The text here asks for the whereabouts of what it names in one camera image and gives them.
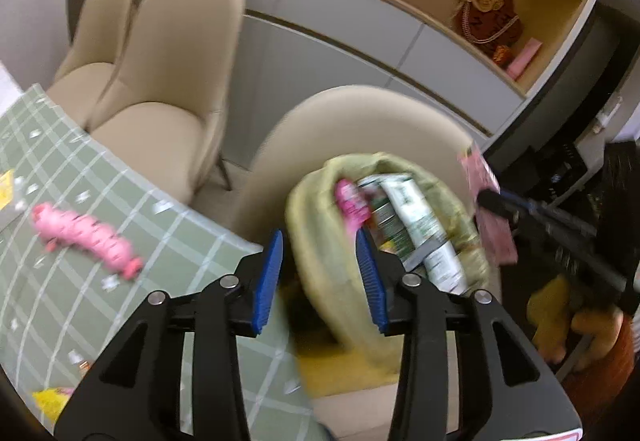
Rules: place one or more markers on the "person's orange clothing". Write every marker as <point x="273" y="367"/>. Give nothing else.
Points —
<point x="610" y="381"/>

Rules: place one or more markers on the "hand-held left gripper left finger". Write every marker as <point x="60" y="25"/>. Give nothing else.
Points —
<point x="267" y="281"/>

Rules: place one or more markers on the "beige chair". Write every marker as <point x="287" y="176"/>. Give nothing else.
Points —
<point x="175" y="71"/>
<point x="350" y="121"/>
<point x="95" y="46"/>

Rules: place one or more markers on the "person's right hand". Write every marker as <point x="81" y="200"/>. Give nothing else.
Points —
<point x="595" y="328"/>

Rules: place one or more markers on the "yellow plastic bag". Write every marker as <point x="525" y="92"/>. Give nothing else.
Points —
<point x="320" y="231"/>

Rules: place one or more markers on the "wooden wall cabinet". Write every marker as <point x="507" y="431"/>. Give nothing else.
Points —
<point x="350" y="36"/>

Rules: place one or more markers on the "pink caterpillar toy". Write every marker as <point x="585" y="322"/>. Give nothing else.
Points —
<point x="85" y="231"/>

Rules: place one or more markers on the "pink box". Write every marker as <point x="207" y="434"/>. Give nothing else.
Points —
<point x="524" y="58"/>

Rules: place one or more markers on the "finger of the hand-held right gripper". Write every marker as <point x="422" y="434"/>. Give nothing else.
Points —
<point x="545" y="241"/>
<point x="530" y="205"/>

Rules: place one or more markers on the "pale pink packet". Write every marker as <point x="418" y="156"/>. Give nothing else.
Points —
<point x="492" y="236"/>

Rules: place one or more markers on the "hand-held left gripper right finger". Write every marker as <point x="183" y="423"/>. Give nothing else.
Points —
<point x="370" y="281"/>

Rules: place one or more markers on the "brown bead-draped ornament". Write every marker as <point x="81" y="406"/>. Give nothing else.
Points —
<point x="485" y="16"/>

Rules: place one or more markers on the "magenta wrapper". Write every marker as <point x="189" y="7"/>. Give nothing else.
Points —
<point x="350" y="203"/>

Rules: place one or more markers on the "white green milk carton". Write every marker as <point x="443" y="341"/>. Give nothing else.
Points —
<point x="415" y="216"/>

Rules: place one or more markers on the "yellow snack packet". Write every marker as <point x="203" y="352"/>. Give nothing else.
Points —
<point x="52" y="401"/>

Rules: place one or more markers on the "green checked tablecloth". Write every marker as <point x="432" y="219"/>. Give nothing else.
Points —
<point x="165" y="246"/>

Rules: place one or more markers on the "black appliance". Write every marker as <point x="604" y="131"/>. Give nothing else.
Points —
<point x="565" y="168"/>

